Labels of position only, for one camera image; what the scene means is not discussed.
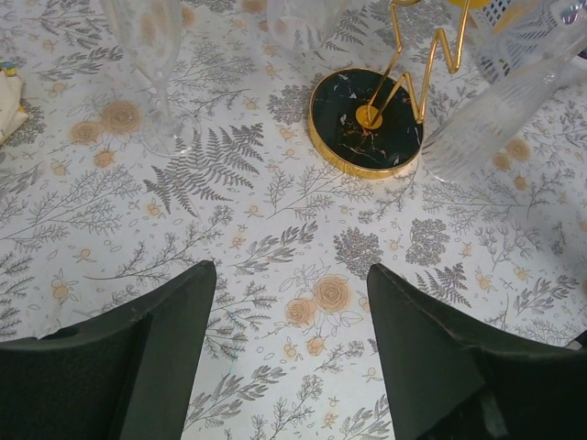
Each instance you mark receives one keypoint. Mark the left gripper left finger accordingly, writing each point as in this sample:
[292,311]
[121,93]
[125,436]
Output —
[124,374]

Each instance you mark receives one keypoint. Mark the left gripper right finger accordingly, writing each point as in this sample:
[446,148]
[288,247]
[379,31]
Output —
[450,376]

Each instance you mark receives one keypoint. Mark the tall clear flute glass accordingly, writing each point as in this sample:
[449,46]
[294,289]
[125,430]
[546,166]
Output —
[491,119]

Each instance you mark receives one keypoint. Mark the gold wine glass rack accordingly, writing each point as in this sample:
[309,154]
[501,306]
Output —
[368,125]

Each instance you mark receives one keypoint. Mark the short clear wine glass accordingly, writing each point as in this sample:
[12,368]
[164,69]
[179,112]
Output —
[303,25]

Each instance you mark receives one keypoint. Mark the yellow plastic goblet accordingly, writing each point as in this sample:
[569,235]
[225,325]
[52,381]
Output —
[473,4]

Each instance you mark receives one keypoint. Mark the plain clear flute glass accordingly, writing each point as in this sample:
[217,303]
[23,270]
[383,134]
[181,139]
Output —
[150,33]

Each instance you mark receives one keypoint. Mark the floral table mat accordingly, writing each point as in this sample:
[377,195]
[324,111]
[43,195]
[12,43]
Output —
[91,220]

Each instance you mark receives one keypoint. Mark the dinosaur print cloth bag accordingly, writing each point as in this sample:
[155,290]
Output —
[12,113]

